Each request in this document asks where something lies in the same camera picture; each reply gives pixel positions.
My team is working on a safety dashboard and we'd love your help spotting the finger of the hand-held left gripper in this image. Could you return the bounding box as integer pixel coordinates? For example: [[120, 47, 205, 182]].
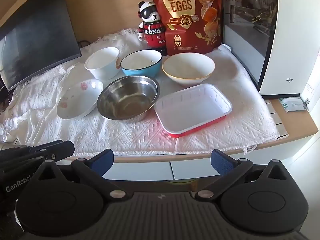
[[0, 149, 45, 173], [25, 140, 75, 162]]

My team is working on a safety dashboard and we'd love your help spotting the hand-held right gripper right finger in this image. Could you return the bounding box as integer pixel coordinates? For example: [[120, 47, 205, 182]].
[[195, 149, 292, 202]]

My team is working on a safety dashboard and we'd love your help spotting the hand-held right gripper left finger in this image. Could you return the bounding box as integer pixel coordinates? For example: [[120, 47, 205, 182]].
[[33, 149, 129, 202]]

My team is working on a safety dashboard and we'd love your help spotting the white floral plate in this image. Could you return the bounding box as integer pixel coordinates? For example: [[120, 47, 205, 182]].
[[56, 79, 104, 119]]

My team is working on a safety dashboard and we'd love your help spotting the red and white rectangular tray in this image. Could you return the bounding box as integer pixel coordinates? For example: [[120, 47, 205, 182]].
[[154, 83, 233, 138]]

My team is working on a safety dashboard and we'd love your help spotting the white paper bowl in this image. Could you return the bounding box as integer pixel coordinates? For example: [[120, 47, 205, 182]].
[[84, 47, 121, 80]]

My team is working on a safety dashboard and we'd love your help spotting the white bowl with yellow rim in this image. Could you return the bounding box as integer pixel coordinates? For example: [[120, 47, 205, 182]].
[[162, 53, 215, 87]]

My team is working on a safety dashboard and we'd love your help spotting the blue bowl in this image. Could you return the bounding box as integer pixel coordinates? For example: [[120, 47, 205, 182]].
[[120, 49, 163, 78]]

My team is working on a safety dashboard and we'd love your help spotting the white textured cloth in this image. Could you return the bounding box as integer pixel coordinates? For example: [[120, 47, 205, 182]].
[[0, 27, 280, 156]]

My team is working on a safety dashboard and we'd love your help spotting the white drawer front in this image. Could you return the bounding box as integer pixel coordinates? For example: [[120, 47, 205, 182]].
[[102, 160, 172, 180]]

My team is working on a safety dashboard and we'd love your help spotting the small tissue packet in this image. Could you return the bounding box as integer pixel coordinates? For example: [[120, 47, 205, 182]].
[[278, 97, 308, 113]]

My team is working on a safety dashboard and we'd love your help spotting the black computer monitor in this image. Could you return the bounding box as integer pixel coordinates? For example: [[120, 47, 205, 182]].
[[0, 0, 82, 92]]

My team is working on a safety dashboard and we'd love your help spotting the white computer case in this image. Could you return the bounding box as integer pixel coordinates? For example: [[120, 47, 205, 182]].
[[221, 0, 320, 102]]

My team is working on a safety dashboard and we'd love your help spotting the panda figurine in red jacket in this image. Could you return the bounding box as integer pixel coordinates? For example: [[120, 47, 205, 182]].
[[138, 1, 167, 55]]

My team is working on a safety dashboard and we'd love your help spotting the red snack bag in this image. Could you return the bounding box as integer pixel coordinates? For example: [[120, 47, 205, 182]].
[[147, 0, 224, 55]]

